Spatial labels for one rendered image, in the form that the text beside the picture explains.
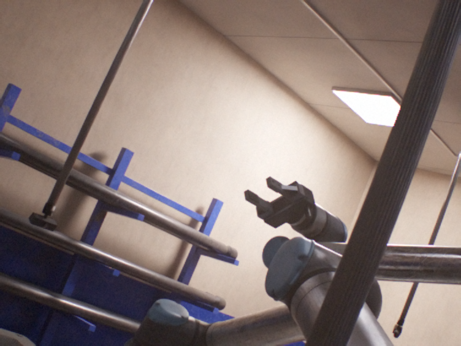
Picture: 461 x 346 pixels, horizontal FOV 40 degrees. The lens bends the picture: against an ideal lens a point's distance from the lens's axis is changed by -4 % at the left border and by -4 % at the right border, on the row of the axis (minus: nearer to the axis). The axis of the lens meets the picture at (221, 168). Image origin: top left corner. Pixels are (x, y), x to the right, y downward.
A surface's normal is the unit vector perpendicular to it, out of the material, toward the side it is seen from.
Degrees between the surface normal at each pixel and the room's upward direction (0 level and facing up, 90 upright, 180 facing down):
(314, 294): 70
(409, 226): 90
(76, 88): 90
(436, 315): 90
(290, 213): 139
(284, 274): 87
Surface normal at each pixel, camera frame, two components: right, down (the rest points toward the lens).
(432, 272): -0.57, 0.23
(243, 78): 0.65, 0.16
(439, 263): -0.58, -0.25
